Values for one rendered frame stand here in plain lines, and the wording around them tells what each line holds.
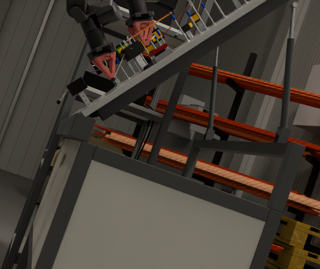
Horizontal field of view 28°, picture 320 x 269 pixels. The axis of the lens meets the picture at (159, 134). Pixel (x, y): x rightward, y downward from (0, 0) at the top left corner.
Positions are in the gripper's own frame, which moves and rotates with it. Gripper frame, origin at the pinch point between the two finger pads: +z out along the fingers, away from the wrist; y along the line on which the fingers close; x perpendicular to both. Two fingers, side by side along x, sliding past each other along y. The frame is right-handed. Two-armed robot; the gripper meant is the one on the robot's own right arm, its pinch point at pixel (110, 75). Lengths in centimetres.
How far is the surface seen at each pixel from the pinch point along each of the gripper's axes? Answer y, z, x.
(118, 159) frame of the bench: -24.0, 23.1, 15.4
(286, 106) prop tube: -20, 29, -42
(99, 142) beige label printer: 103, 22, -18
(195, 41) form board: -30.6, 1.2, -15.6
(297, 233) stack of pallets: 108, 107, -102
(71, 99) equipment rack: 95, -2, -12
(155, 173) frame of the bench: -25.5, 30.3, 7.6
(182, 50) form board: -29.8, 2.1, -11.4
